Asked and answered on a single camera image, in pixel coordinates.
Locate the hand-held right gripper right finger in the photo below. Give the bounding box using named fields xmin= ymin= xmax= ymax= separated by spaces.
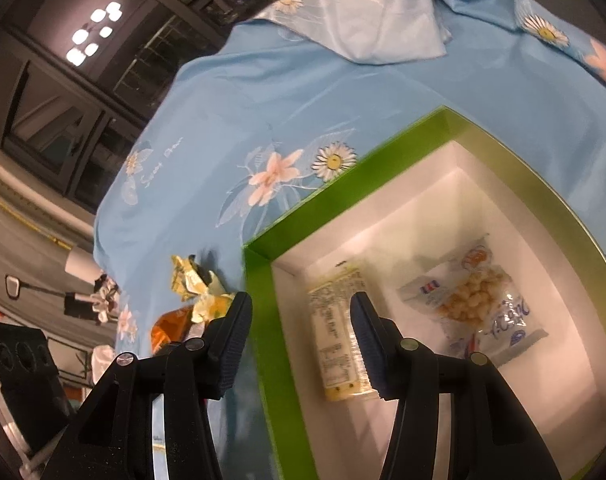
xmin=349 ymin=291 xmax=564 ymax=480

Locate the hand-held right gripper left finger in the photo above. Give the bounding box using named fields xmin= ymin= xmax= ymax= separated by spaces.
xmin=40 ymin=291 xmax=254 ymax=480

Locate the pale yellow oblong snack packet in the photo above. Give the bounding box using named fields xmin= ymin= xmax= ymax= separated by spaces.
xmin=308 ymin=260 xmax=378 ymax=403

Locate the clear packet of round puffs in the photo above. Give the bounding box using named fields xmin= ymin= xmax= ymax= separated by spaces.
xmin=398 ymin=234 xmax=548 ymax=361

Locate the green box with white inside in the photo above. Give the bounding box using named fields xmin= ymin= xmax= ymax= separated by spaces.
xmin=243 ymin=105 xmax=606 ymax=480

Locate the orange snack packet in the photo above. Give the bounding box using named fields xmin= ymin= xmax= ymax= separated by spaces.
xmin=150 ymin=306 xmax=206 ymax=356

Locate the small crumpled yellow wrapper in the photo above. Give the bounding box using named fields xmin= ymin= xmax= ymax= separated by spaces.
xmin=170 ymin=254 xmax=228 ymax=301

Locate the white artificial flower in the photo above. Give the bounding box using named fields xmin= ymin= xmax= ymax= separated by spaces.
xmin=90 ymin=275 xmax=121 ymax=323

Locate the white cylinder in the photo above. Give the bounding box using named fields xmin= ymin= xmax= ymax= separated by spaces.
xmin=64 ymin=250 xmax=98 ymax=281

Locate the light blue floral bedsheet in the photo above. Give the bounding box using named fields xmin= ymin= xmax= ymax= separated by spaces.
xmin=92 ymin=0 xmax=606 ymax=480

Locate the ceiling lamp with white bulbs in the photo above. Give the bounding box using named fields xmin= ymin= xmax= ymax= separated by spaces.
xmin=65 ymin=1 xmax=124 ymax=67

